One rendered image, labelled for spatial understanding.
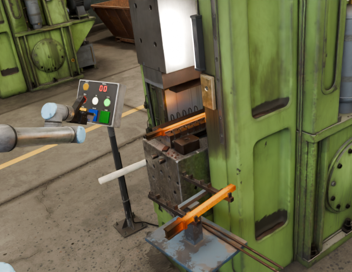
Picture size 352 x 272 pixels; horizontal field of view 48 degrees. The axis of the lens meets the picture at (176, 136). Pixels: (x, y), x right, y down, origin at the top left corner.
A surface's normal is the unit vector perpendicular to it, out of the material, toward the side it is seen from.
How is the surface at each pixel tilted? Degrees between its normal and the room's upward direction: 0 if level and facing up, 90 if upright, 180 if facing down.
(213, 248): 0
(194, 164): 90
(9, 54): 90
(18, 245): 0
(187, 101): 90
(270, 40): 89
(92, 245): 0
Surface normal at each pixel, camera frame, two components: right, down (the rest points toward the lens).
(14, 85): 0.58, 0.30
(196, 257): -0.11, -0.89
